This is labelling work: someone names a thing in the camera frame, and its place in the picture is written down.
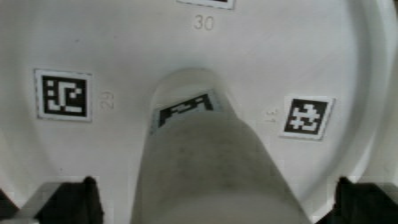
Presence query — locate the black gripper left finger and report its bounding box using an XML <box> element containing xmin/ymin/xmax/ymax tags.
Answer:
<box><xmin>11</xmin><ymin>175</ymin><xmax>107</xmax><ymax>224</ymax></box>

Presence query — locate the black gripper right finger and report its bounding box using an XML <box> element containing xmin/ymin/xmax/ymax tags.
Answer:
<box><xmin>332</xmin><ymin>177</ymin><xmax>398</xmax><ymax>224</ymax></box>

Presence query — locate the white cylindrical table leg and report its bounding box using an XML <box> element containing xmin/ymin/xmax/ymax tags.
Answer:
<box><xmin>130</xmin><ymin>89</ymin><xmax>313</xmax><ymax>224</ymax></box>

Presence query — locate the white round table top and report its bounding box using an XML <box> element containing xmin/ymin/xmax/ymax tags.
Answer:
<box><xmin>0</xmin><ymin>0</ymin><xmax>398</xmax><ymax>224</ymax></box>

